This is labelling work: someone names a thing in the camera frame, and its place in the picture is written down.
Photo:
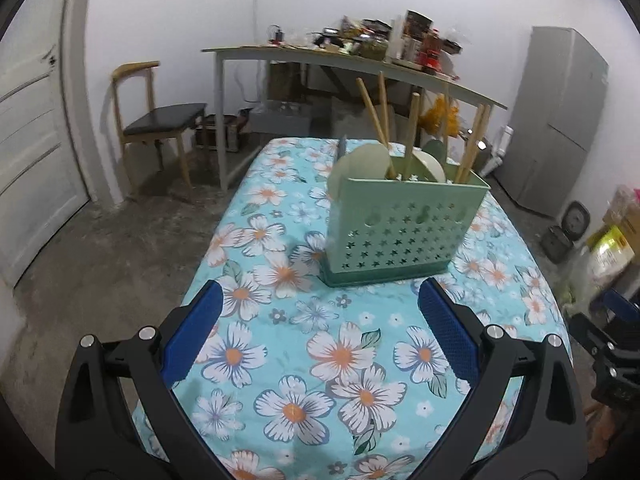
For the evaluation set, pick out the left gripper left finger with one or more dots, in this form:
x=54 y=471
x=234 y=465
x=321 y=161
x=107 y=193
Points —
x=95 y=436

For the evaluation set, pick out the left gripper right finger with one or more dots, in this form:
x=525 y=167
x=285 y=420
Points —
x=546 y=434

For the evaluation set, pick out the yellow bag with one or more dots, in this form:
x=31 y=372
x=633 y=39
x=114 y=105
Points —
x=609 y=256

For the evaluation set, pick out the black rice cooker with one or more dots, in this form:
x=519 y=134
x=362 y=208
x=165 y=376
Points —
x=558 y=241

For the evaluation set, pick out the floral blue tablecloth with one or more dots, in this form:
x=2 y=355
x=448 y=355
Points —
x=302 y=380

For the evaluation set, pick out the grey refrigerator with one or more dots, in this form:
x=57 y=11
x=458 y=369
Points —
x=555 y=118

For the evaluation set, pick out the white plastic spoon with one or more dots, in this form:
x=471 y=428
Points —
x=421 y=166

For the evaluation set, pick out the green plastic utensil basket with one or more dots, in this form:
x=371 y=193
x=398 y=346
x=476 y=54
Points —
x=384 y=231

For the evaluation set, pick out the white panel door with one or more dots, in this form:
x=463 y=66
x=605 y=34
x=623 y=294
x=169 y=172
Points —
x=41 y=183

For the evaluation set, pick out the wooden chair black seat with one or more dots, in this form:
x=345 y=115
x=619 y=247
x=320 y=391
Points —
x=158 y=124

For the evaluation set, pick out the red oil bottle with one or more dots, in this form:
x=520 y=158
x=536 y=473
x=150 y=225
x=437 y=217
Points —
x=430 y=51

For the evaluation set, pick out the green glass jar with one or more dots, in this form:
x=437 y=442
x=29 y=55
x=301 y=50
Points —
x=373 y=48

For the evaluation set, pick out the wooden top desk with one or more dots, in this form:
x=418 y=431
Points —
x=321 y=58

